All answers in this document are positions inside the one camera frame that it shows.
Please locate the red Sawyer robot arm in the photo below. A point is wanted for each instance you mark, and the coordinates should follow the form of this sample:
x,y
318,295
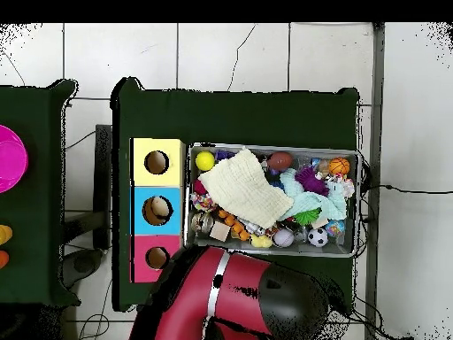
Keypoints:
x,y
241,276

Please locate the clear mesh bin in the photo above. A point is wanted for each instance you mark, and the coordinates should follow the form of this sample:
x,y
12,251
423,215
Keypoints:
x,y
272,252

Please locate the cream yellow cloth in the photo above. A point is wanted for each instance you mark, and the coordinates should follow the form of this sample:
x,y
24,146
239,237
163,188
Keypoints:
x,y
244,188

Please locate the yellow ball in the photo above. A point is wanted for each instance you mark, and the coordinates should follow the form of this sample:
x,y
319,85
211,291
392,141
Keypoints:
x,y
205,161

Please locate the small wooden block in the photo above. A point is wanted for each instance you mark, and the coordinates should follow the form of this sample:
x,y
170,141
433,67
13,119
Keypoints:
x,y
220,231

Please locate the brown toy football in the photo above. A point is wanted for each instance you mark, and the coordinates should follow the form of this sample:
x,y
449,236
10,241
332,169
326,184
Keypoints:
x,y
280,161

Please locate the white ball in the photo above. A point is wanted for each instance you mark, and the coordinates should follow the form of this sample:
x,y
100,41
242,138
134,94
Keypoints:
x,y
284,238

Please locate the green spiky ball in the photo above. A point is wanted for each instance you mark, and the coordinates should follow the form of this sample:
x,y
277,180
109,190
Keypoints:
x,y
306,217

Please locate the purple spiky toy with eyes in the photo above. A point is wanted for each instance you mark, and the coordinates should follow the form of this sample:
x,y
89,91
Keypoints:
x,y
311,181

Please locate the mint green cloth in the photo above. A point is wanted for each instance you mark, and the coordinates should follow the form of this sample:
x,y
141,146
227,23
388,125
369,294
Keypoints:
x,y
318,205

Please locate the small soccer ball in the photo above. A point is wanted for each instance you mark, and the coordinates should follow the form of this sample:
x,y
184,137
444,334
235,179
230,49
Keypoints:
x,y
318,237

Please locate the orange toy basketball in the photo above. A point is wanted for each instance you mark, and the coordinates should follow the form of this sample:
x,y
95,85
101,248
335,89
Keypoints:
x,y
340,166

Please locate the dark green side table cloth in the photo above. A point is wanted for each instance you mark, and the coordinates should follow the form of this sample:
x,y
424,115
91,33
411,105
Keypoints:
x,y
32,205

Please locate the magenta plate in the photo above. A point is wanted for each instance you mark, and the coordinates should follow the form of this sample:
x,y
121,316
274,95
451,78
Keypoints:
x,y
10,159

